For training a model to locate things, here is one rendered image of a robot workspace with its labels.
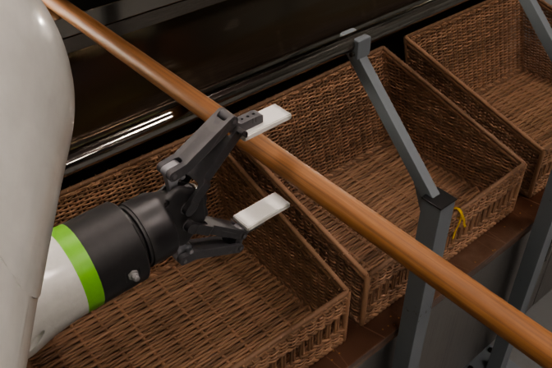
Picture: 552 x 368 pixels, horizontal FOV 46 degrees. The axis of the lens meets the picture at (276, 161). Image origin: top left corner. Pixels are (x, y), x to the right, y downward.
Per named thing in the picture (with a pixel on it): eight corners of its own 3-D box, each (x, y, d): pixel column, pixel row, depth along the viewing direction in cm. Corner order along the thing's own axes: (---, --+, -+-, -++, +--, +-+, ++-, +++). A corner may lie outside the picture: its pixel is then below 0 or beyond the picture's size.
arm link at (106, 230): (115, 326, 66) (100, 263, 60) (62, 262, 73) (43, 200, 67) (166, 296, 69) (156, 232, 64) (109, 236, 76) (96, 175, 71)
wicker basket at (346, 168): (218, 211, 164) (212, 119, 147) (373, 126, 193) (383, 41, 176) (361, 332, 135) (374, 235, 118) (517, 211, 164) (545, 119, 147)
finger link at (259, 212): (247, 227, 80) (247, 232, 80) (290, 202, 84) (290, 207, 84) (232, 214, 82) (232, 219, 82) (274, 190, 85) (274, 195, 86)
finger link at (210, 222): (191, 222, 72) (186, 232, 72) (252, 235, 81) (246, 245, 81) (172, 204, 74) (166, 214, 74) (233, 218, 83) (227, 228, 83)
